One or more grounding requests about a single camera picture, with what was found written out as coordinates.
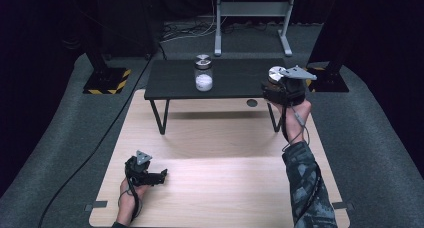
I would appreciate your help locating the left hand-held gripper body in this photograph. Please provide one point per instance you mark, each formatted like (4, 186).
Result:
(138, 169)

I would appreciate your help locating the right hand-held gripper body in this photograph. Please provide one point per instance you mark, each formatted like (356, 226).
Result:
(295, 88)

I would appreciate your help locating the glass jar with white powder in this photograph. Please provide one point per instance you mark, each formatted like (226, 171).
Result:
(203, 83)

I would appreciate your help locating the black raised shelf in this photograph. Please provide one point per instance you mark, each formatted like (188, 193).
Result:
(176, 79)

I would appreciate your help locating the person's left hand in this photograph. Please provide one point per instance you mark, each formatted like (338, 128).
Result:
(128, 201)

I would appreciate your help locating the person's right hand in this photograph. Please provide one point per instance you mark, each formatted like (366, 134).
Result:
(295, 121)

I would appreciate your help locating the round table grommet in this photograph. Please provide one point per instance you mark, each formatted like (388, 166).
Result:
(252, 103)

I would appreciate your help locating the black stand with striped base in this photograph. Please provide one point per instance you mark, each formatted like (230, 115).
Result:
(328, 81)
(105, 81)

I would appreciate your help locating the grey metal stand frame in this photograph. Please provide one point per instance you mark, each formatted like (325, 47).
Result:
(253, 8)

